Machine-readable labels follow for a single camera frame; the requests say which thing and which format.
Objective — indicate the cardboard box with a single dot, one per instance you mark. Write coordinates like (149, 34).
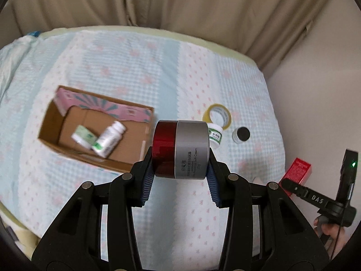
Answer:
(93, 124)

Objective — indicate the person's right hand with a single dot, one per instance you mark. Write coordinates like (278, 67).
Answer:
(331, 234)

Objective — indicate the checkered floral bed sheet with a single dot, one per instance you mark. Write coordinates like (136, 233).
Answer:
(141, 90)

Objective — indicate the small green and white box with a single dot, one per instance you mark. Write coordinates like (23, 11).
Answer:
(83, 136)

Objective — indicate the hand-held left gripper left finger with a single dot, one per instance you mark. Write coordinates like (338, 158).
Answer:
(147, 178)

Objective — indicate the yellow tape roll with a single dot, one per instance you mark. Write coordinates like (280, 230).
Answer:
(217, 116)

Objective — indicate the small white green-label jar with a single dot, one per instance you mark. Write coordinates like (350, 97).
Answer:
(215, 136)

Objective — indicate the red and silver cream jar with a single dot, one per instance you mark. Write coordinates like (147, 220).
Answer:
(180, 150)

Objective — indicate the white pill bottle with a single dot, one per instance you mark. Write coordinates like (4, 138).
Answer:
(108, 139)

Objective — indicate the red carton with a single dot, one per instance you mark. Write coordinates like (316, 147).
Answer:
(296, 175)

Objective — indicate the beige curtain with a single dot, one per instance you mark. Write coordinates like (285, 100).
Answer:
(180, 11)

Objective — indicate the white jar with black lid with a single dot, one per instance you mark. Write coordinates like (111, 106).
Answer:
(240, 135)

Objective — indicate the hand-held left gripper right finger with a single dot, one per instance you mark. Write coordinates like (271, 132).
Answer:
(212, 183)

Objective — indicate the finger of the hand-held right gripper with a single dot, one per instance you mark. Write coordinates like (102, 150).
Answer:
(306, 193)

